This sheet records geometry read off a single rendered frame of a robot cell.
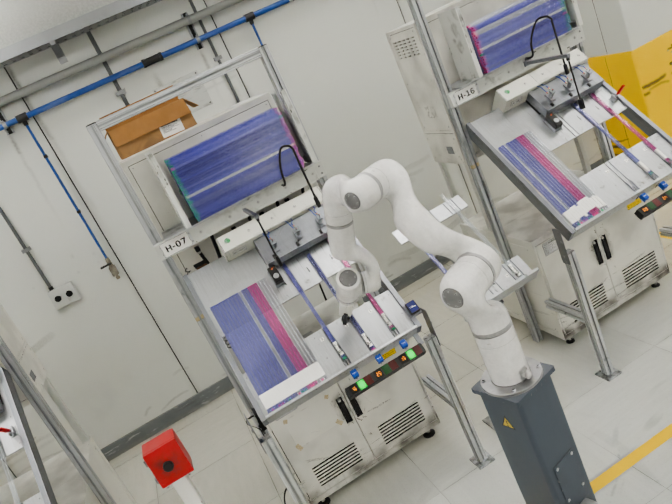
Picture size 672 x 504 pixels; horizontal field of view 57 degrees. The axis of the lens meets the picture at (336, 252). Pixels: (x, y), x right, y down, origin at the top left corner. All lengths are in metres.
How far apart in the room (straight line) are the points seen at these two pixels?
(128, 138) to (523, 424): 1.94
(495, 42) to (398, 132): 1.58
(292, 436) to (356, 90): 2.45
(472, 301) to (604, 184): 1.33
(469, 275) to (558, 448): 0.66
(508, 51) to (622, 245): 1.11
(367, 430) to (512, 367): 1.11
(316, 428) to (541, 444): 1.09
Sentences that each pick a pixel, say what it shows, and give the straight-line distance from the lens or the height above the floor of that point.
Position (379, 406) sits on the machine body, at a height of 0.31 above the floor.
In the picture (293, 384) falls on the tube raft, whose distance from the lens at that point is 2.35.
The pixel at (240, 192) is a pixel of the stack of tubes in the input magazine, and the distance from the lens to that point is 2.56.
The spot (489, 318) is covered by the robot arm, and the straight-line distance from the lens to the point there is 1.81.
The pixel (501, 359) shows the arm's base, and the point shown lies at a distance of 1.89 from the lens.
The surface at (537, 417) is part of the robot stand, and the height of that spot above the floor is 0.60.
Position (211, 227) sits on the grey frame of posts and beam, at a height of 1.34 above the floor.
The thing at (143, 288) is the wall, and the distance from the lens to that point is 4.13.
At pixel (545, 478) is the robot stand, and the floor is 0.39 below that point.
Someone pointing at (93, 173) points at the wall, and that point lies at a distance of 4.02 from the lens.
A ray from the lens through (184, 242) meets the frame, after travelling 2.58.
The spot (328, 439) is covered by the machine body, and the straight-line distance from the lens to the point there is 2.81.
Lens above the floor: 1.83
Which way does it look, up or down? 18 degrees down
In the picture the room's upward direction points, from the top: 25 degrees counter-clockwise
